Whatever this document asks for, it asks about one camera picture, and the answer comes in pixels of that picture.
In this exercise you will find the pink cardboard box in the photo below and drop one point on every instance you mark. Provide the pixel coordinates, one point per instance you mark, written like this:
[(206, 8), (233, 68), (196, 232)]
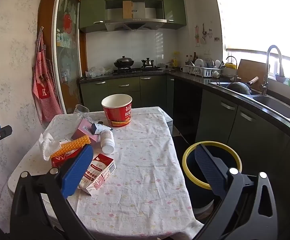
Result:
[(83, 128)]

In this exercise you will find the dark yellow-rimmed trash bin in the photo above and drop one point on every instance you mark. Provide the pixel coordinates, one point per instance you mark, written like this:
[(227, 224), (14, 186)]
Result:
[(197, 197)]

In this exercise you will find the white red milk carton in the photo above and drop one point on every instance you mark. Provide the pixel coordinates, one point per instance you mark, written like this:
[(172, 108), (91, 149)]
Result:
[(98, 172)]

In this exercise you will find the dark pot lid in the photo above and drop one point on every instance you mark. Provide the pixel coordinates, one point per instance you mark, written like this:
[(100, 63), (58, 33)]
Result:
[(167, 68)]

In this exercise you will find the colourful wall hanging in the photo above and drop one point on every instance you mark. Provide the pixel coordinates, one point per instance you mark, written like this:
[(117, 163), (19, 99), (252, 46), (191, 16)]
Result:
[(197, 36)]

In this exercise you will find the green cabinets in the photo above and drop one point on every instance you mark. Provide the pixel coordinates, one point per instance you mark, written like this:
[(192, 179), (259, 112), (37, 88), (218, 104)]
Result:
[(92, 10), (125, 87)]

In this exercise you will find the black gas stove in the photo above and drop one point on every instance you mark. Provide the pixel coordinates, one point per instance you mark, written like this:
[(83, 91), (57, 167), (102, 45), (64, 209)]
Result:
[(135, 70)]

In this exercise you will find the steel range hood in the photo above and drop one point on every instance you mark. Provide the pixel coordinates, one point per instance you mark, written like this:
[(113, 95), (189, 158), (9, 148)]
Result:
[(135, 22)]

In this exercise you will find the yellow container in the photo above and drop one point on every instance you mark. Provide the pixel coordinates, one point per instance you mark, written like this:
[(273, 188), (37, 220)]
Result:
[(230, 66)]

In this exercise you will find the black lidded wok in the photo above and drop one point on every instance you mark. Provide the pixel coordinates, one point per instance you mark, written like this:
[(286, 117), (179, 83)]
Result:
[(123, 62)]

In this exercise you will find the orange foam fruit net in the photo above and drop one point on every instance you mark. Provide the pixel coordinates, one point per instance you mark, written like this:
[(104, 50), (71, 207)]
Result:
[(70, 146)]

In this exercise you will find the white plastic bags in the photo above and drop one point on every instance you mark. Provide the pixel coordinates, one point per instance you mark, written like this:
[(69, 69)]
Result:
[(96, 72)]

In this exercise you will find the white plate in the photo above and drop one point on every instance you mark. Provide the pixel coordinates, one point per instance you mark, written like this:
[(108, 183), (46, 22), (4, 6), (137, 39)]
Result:
[(199, 63)]

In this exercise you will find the clear plastic bottle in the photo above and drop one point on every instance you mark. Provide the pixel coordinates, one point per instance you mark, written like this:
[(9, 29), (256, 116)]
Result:
[(107, 141)]

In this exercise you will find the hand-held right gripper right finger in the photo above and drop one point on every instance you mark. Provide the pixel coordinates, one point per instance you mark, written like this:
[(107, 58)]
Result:
[(208, 170)]

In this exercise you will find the thin black faucet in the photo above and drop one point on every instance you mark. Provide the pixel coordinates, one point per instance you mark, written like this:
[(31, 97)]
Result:
[(235, 70)]

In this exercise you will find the hanging ladle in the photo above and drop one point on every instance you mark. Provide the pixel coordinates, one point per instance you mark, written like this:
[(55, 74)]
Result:
[(203, 38)]

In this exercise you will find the green upper cabinets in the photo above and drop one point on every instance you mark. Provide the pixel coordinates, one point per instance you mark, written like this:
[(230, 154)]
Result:
[(92, 10)]

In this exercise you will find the green lower cabinets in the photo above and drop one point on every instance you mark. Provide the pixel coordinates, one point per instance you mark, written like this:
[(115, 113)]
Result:
[(125, 87)]

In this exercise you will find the bright window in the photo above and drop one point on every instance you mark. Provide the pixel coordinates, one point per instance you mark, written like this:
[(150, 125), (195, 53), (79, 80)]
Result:
[(260, 17)]

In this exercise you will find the dark sauce bottle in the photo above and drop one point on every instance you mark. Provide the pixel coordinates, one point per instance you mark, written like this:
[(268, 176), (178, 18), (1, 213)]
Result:
[(194, 57)]

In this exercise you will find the white crumpled tissue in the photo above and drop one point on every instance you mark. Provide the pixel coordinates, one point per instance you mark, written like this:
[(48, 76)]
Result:
[(47, 147)]

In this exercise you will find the wooden cutting board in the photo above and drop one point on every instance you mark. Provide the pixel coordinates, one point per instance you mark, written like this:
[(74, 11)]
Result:
[(250, 70)]

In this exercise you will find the white mug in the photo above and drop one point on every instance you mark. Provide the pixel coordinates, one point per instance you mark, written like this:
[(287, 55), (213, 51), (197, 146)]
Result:
[(184, 69)]

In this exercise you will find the steel kitchen sink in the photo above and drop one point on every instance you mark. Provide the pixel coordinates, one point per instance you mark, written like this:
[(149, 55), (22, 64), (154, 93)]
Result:
[(272, 102)]

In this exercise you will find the wooden door frame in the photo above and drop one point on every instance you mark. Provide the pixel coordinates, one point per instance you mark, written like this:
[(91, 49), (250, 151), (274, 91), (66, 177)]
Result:
[(47, 17)]

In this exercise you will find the white floral tablecloth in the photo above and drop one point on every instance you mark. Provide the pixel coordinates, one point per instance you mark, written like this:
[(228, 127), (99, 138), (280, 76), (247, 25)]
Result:
[(140, 167)]

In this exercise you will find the small dark pot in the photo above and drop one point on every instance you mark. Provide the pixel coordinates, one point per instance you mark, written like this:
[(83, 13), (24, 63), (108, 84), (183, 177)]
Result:
[(148, 63)]

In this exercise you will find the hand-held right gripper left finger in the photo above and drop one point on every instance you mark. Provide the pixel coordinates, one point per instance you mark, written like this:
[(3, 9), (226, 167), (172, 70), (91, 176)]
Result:
[(77, 172)]

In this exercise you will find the yellow bottle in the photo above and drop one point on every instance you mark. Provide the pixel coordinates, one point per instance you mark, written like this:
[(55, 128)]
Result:
[(175, 61)]

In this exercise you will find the red checkered apron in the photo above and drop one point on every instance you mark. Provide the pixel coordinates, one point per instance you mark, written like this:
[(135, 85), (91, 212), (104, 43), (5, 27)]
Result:
[(45, 92)]

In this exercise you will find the clear plastic cup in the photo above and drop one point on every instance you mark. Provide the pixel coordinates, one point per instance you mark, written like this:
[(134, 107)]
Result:
[(81, 111)]

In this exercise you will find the tall chrome faucet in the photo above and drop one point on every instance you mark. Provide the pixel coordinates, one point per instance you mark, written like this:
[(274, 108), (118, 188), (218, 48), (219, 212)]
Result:
[(266, 75)]

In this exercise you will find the white dish rack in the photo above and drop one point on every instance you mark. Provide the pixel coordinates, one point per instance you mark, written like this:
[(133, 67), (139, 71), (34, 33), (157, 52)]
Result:
[(202, 73)]

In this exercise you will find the red paper noodle bucket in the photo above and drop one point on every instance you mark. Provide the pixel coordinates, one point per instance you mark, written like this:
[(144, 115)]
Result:
[(116, 117)]

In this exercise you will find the red soda can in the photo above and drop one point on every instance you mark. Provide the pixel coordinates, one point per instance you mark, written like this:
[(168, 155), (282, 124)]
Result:
[(60, 160)]

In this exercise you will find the frosted glass sliding door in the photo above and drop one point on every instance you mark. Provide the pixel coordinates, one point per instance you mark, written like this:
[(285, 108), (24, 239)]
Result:
[(67, 55)]

